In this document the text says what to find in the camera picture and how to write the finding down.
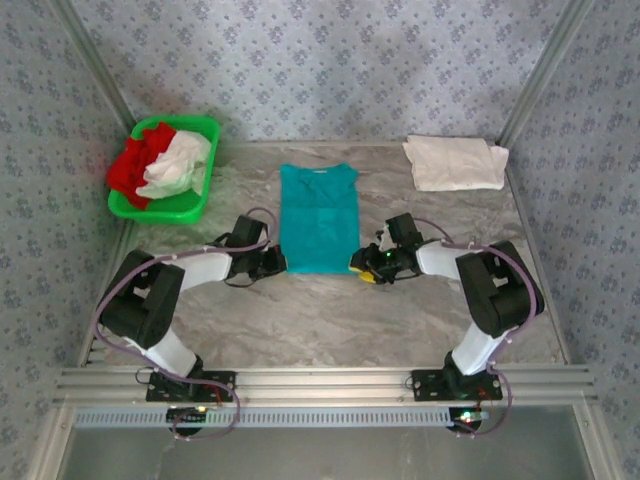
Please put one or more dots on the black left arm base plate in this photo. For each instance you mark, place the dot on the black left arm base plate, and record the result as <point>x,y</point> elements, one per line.
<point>220,387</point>

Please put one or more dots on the red t-shirt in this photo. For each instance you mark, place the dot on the red t-shirt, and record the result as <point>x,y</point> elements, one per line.
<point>125,170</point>

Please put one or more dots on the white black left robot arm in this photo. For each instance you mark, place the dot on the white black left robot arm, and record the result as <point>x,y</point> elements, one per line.
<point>145,300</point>

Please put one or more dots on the green plastic basket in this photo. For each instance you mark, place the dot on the green plastic basket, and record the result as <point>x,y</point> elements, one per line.
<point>165,214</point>

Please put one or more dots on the teal t-shirt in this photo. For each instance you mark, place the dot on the teal t-shirt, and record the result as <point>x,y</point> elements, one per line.
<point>320,235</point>

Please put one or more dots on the crumpled white t-shirt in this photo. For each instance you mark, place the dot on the crumpled white t-shirt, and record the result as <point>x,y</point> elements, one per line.
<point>175,160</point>

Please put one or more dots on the aluminium frame post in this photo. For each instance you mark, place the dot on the aluminium frame post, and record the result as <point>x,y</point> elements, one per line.
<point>90,60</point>
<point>545,70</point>

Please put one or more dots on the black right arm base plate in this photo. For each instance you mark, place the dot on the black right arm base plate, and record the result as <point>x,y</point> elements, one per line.
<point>425,385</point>

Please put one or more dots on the folded white t-shirt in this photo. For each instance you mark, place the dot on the folded white t-shirt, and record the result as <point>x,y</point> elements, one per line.
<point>455,162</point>

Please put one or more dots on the grey metal lower panel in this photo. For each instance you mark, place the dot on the grey metal lower panel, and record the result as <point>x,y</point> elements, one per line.
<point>320,455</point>

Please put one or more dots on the aluminium rail beam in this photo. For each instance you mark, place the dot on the aluminium rail beam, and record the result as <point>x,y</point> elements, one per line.
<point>325,385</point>

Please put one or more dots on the small controller board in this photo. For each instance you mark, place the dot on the small controller board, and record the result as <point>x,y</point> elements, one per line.
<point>187,414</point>
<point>467,417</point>

